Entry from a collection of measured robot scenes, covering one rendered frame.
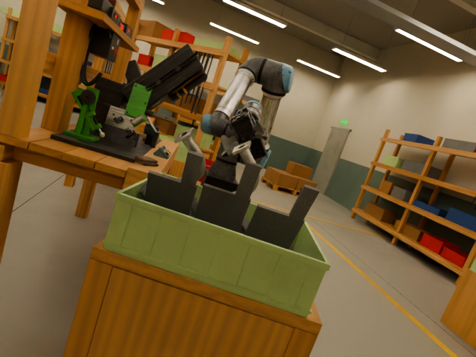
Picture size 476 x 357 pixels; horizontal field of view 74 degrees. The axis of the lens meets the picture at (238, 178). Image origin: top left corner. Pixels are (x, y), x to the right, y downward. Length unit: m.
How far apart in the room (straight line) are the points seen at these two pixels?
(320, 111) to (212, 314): 11.48
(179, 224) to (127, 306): 0.29
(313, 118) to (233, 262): 11.34
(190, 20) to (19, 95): 9.84
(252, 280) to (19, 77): 1.25
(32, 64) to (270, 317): 1.33
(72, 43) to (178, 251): 1.37
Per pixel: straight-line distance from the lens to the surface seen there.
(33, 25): 1.64
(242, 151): 0.91
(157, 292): 0.98
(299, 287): 0.94
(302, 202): 0.93
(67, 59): 1.98
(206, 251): 0.90
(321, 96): 12.22
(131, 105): 2.13
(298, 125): 11.91
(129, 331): 1.07
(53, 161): 1.70
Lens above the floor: 1.24
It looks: 9 degrees down
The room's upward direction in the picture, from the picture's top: 19 degrees clockwise
